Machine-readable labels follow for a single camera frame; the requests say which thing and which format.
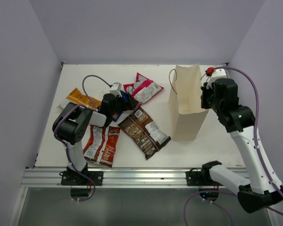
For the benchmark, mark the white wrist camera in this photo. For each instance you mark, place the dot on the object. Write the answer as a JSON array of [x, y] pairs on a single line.
[[211, 75], [115, 89]]

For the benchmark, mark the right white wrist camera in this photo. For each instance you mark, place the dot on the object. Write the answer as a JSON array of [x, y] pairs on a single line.
[[211, 75]]

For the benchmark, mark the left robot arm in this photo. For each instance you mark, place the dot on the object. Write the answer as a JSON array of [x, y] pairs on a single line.
[[70, 126]]

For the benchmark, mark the right black base bracket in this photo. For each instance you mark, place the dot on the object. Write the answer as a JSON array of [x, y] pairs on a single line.
[[195, 177]]

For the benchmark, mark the red Doritos bag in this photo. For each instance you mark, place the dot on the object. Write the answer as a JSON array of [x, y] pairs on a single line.
[[101, 146]]

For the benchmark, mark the blue Burts crisps bag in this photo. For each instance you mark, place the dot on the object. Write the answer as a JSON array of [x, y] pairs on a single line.
[[121, 105]]

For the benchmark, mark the black base bracket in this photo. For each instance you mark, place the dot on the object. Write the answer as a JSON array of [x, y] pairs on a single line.
[[71, 178], [195, 177]]

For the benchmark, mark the left black base bracket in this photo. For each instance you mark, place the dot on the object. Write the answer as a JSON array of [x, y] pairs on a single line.
[[71, 178]]

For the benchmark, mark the brown snack bag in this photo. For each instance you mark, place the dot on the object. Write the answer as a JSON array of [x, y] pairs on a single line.
[[142, 129]]

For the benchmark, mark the beige paper bag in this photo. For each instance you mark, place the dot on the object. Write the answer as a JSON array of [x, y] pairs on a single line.
[[186, 114]]

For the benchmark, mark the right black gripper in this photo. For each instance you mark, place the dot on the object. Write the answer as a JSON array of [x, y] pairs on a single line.
[[205, 90]]

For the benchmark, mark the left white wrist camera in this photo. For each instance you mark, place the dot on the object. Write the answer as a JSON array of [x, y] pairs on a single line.
[[115, 89]]

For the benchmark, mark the aluminium mounting rail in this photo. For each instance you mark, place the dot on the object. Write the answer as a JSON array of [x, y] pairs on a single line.
[[112, 178]]

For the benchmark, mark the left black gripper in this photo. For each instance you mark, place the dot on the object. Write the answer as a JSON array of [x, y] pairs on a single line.
[[130, 105]]

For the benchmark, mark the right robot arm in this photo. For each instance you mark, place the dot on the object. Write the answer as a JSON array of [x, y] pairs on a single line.
[[263, 188]]

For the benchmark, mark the pink snack bag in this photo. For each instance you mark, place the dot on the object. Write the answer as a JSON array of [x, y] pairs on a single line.
[[143, 89]]

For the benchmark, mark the orange snack bag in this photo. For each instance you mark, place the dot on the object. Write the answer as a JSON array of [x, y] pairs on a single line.
[[78, 98]]

